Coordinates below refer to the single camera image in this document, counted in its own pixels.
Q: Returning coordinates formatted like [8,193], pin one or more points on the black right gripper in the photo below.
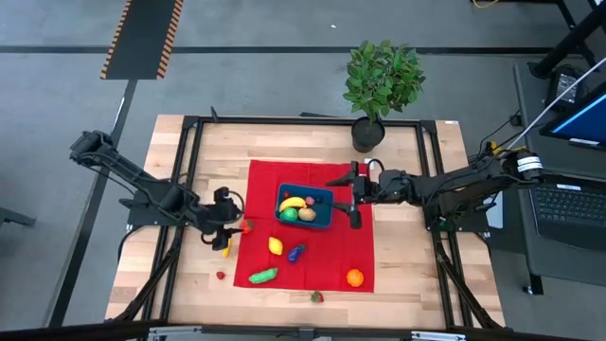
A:
[367,188]

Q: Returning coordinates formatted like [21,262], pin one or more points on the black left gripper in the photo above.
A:
[220,215]

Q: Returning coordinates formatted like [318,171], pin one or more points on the small dark blueberry toy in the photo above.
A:
[318,200]

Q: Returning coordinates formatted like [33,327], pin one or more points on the tan potato toy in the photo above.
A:
[307,214]

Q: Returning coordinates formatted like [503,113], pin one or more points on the yellow lemon toy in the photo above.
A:
[275,245]

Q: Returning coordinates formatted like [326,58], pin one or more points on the yellow banana toy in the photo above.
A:
[291,202]

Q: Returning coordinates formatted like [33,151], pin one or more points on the green pear toy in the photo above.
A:
[289,214]

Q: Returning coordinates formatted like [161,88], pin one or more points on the orange fruit toy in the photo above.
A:
[355,277]

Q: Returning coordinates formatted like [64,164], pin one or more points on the red strawberry toy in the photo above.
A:
[316,297]

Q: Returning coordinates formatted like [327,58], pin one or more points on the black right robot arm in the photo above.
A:
[454,184]

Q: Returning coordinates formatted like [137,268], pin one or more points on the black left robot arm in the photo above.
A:
[156,196]

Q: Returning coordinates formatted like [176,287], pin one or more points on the blue plastic tupperware container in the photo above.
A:
[326,215]

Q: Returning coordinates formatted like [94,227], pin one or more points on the green cucumber toy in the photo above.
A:
[263,276]

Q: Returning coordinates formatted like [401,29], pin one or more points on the black plant pot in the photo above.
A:
[367,139]

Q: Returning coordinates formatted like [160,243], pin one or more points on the purple eggplant toy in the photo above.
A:
[296,254]

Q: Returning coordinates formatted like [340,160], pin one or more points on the red cloth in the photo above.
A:
[312,270]

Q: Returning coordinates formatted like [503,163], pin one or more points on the green artificial plant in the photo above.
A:
[383,76]

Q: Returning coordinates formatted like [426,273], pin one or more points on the grey desk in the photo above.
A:
[532,137]

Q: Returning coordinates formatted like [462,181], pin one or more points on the black orange striped floor mat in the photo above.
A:
[142,42]

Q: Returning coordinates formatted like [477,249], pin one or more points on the white rod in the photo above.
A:
[549,108]

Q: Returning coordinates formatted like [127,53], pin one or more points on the black laptop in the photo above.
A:
[577,213]

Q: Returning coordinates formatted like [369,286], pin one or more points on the black device with label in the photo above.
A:
[563,87]

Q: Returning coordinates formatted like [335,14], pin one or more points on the computer monitor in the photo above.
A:
[584,123]

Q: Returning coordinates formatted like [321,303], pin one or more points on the black stand pole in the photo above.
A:
[568,40]

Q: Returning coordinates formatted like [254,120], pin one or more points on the black metal table frame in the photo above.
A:
[284,121]

